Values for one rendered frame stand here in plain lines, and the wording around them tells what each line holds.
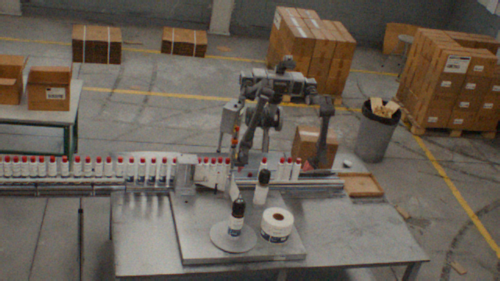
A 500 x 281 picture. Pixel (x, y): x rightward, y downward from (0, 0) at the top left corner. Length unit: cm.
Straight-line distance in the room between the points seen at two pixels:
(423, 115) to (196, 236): 439
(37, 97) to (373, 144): 355
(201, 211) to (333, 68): 399
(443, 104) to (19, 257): 514
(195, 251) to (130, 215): 56
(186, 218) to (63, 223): 157
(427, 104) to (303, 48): 168
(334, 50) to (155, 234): 428
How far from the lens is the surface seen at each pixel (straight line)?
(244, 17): 936
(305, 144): 443
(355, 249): 398
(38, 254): 483
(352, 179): 466
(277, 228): 366
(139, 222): 383
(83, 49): 775
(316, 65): 737
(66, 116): 502
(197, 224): 378
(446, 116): 756
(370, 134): 644
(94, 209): 523
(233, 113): 389
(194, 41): 830
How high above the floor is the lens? 329
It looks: 31 degrees down
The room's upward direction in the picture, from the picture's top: 11 degrees clockwise
